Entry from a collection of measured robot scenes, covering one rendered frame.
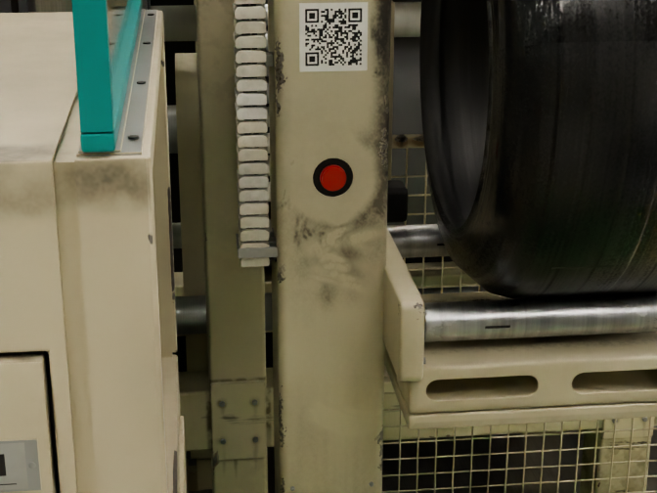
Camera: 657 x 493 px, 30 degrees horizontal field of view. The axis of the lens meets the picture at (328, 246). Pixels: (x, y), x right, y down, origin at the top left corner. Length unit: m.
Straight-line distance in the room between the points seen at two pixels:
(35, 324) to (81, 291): 0.03
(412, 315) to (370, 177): 0.17
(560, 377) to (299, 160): 0.39
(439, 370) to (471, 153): 0.43
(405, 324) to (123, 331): 0.64
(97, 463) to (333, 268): 0.69
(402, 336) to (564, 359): 0.20
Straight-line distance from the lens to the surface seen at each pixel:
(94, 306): 0.74
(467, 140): 1.73
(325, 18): 1.36
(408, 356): 1.36
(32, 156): 0.72
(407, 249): 1.66
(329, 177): 1.39
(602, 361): 1.44
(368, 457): 1.54
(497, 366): 1.41
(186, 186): 2.18
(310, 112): 1.37
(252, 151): 1.39
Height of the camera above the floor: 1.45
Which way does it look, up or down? 20 degrees down
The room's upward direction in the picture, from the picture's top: straight up
